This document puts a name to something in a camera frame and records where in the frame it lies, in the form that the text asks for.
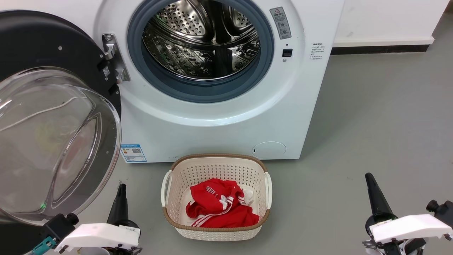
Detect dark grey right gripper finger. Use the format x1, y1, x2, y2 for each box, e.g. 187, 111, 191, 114
365, 172, 397, 222

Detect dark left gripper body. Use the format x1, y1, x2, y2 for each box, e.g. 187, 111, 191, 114
106, 220, 143, 255

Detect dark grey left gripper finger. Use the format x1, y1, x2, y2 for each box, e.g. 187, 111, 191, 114
107, 183, 130, 225

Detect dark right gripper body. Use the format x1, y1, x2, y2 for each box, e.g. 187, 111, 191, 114
362, 216, 427, 255

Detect black round glass washer door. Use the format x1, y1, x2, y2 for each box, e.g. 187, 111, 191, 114
0, 10, 122, 255

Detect white front-load washing machine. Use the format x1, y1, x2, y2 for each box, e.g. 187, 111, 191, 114
80, 0, 345, 163

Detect metal door hinge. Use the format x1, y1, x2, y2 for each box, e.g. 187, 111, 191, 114
102, 33, 131, 84

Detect blue energy label sticker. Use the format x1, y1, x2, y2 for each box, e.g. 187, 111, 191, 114
120, 144, 147, 163

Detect teal connector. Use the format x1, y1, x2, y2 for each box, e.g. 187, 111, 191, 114
30, 237, 57, 255

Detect red garment white stripes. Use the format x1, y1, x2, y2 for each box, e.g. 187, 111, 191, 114
185, 178, 260, 228

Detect cream perforated laundry basket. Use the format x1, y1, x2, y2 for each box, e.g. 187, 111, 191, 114
161, 153, 273, 242

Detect round white filter cover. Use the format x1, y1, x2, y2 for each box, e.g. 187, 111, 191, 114
252, 142, 287, 159

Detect black baseboard strip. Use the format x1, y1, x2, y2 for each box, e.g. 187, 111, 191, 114
331, 45, 430, 55

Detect stainless steel washer drum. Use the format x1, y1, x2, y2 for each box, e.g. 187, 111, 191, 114
142, 0, 262, 81

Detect grey warning sticker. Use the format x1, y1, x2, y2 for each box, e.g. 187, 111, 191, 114
270, 7, 292, 40

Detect white floor cable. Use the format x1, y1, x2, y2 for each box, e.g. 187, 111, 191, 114
0, 96, 85, 132

